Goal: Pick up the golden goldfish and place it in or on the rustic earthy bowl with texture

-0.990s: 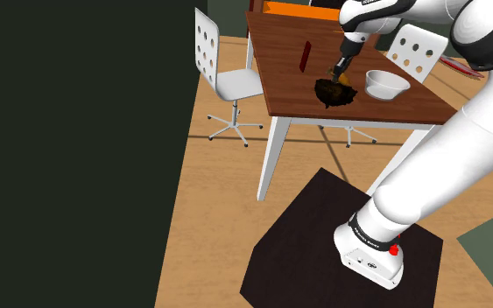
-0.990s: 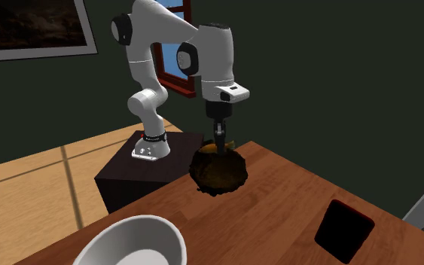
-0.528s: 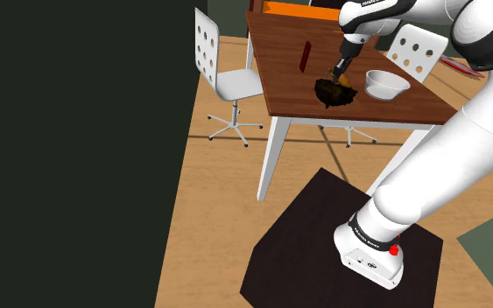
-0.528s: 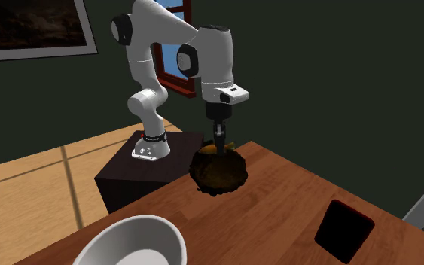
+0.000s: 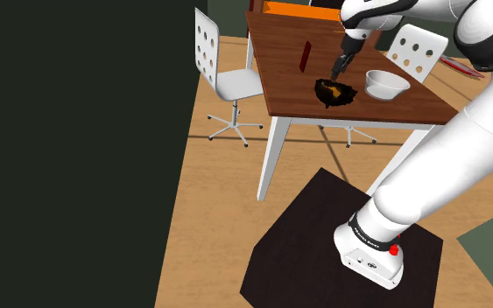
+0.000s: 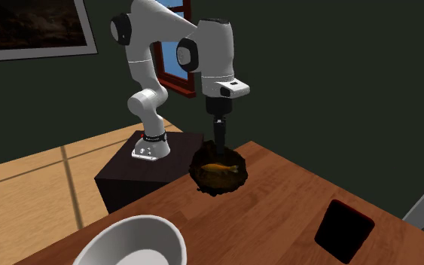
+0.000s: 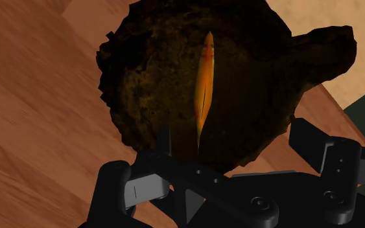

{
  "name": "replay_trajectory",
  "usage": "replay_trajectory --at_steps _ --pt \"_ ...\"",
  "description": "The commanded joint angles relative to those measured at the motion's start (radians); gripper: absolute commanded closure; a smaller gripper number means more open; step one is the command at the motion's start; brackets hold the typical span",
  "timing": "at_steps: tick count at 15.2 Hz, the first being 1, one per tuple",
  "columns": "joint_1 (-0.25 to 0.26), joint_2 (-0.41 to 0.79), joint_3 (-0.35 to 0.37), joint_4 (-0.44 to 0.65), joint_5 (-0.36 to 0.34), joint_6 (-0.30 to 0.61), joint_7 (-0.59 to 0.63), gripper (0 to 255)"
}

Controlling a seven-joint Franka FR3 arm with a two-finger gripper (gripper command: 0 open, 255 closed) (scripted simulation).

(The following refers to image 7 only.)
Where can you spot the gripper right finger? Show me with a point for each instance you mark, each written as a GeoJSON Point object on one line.
{"type": "Point", "coordinates": [340, 164]}

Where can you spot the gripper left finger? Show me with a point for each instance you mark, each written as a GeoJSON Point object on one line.
{"type": "Point", "coordinates": [157, 176]}

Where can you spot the orange pointed utensil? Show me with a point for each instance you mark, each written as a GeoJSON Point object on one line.
{"type": "Point", "coordinates": [205, 91]}

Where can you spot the dark brown rough pan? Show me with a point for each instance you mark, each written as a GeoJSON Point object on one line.
{"type": "Point", "coordinates": [251, 94]}

